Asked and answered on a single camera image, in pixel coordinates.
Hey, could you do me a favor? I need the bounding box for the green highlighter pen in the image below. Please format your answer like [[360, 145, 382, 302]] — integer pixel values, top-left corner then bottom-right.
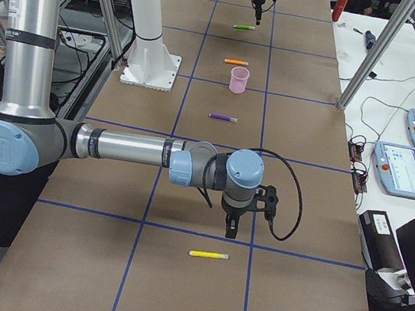
[[233, 24, 257, 31]]

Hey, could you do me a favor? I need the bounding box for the yellow highlighter pen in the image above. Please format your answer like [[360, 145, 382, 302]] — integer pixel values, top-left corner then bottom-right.
[[188, 250, 230, 260]]

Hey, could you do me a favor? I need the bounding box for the orange highlighter pen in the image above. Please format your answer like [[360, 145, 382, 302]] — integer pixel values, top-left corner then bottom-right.
[[224, 58, 249, 67]]

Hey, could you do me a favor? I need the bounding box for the purple highlighter pen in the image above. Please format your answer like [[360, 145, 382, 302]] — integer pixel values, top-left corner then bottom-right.
[[208, 113, 238, 123]]

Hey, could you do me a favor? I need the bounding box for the red water bottle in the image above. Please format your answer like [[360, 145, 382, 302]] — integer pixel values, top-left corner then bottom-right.
[[332, 0, 348, 22]]

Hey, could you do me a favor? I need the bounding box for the dark blue folded umbrella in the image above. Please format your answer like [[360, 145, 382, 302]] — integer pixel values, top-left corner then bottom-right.
[[364, 30, 377, 52]]

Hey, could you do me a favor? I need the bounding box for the brown paper table cover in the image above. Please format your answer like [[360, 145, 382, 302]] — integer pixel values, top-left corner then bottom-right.
[[0, 0, 415, 311]]

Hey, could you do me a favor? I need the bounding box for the black cardboard box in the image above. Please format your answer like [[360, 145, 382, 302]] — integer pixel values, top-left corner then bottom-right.
[[358, 210, 404, 273]]

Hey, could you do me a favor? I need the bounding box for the near teach pendant tablet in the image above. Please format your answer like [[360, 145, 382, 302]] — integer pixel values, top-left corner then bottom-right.
[[372, 141, 415, 199]]

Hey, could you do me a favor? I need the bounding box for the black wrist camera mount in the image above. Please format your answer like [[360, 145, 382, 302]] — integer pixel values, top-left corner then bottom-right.
[[247, 185, 279, 224]]

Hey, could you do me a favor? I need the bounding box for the black camera cable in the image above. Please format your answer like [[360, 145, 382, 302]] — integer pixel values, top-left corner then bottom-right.
[[237, 146, 312, 244]]

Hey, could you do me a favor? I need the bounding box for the white camera stand pedestal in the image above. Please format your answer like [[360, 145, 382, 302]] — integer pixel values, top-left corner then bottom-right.
[[120, 0, 181, 92]]

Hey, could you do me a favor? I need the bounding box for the electronics board with wires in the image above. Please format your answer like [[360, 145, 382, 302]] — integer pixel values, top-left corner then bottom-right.
[[348, 135, 369, 195]]

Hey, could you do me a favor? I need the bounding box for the aluminium frame post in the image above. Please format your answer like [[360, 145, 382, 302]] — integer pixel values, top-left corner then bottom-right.
[[337, 0, 415, 111]]

